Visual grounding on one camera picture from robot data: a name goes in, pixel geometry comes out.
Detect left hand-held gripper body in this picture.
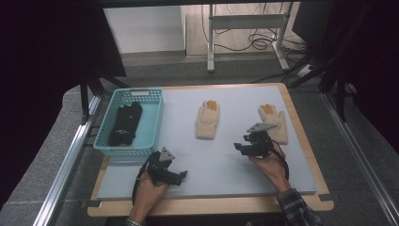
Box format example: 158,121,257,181
146,146,181,186

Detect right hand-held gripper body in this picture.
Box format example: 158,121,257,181
243,122,278,158

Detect teal plastic basket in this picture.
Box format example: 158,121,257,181
92,88,165,158

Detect black glove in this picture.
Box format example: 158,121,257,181
107,101,144,148
114,105,127,126

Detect person's right hand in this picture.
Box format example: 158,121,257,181
248,146,292,193

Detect person's left hand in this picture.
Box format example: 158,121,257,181
131,171,173,221

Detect cream knitted glove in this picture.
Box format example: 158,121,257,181
196,99,221,141
257,103,289,146

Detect grey foam mat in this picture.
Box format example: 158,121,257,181
96,85,318,202

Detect white power strip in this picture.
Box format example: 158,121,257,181
295,63,314,78

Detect black stand legs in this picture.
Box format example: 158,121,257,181
78,70,130,124
280,37,357,123

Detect dark curtain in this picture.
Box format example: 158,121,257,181
0,0,128,208
291,0,399,154

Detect white panel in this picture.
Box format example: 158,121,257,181
103,5,186,55

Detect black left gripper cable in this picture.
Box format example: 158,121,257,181
131,151,161,206

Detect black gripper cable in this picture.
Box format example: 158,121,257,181
270,139,291,183
131,151,161,206

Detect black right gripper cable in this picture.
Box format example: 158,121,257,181
270,139,291,183

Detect aluminium rail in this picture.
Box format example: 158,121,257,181
32,94,102,226
320,92,399,226

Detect tangle of black floor cables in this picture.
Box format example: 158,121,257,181
200,2,310,64

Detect white metal desk frame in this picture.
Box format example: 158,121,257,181
206,2,292,73

